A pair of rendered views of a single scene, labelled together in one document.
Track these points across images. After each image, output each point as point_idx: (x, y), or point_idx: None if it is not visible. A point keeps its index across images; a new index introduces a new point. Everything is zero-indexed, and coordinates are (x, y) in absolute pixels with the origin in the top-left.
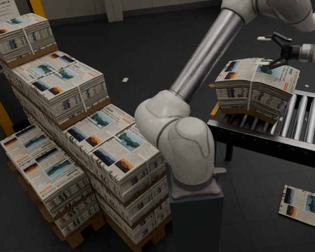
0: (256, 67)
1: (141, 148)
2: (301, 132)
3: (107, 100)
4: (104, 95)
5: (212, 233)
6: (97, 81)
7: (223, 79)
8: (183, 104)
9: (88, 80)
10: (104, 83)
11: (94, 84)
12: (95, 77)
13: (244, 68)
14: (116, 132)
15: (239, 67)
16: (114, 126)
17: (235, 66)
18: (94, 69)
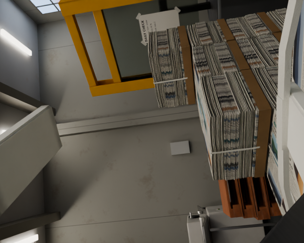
0: (286, 208)
1: None
2: None
3: (263, 114)
4: (250, 116)
5: None
6: (219, 126)
7: (293, 167)
8: None
9: (210, 137)
10: (228, 115)
11: (221, 131)
12: (211, 128)
13: None
14: (297, 197)
15: None
16: (292, 179)
17: (302, 9)
18: (205, 104)
